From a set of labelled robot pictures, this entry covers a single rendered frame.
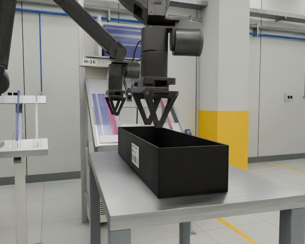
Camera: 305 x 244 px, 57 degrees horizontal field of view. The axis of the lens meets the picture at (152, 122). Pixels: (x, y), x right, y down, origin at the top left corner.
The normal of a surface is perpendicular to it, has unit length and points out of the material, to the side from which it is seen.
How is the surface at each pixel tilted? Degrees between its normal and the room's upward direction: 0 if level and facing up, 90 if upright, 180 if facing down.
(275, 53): 90
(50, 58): 90
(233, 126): 90
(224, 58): 90
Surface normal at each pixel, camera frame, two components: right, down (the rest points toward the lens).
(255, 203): 0.27, 0.07
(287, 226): -0.96, 0.02
